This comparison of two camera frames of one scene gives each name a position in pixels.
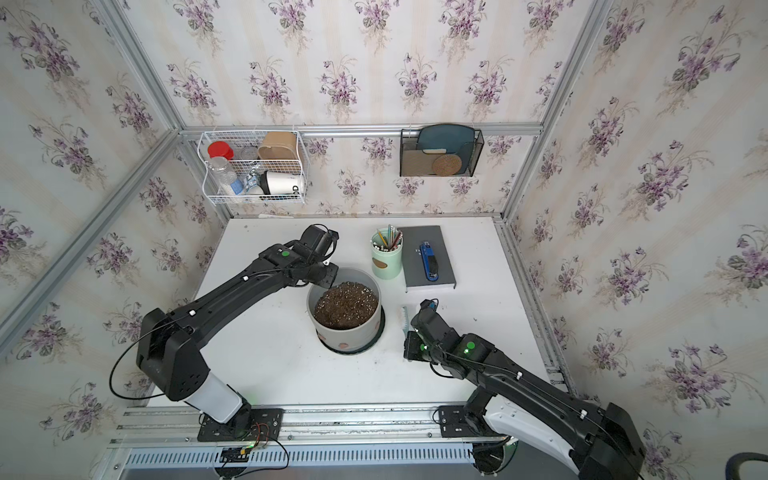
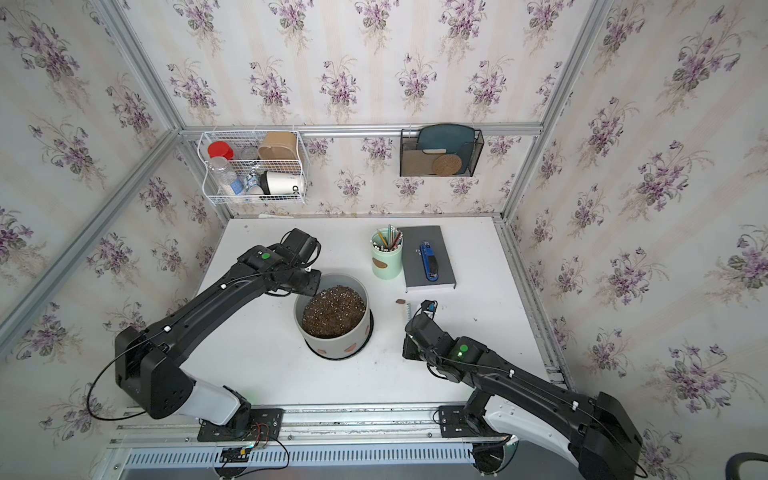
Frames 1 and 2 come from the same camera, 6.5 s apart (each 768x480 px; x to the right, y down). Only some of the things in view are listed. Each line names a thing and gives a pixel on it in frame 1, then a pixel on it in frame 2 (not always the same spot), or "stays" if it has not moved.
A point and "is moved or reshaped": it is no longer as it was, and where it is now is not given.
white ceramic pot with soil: [346, 315] is moved or reshaped
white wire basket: [254, 166] stays
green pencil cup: [386, 253] stays
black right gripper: [409, 352] stays
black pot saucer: [369, 346] -> [325, 357]
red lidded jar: [220, 149] stays
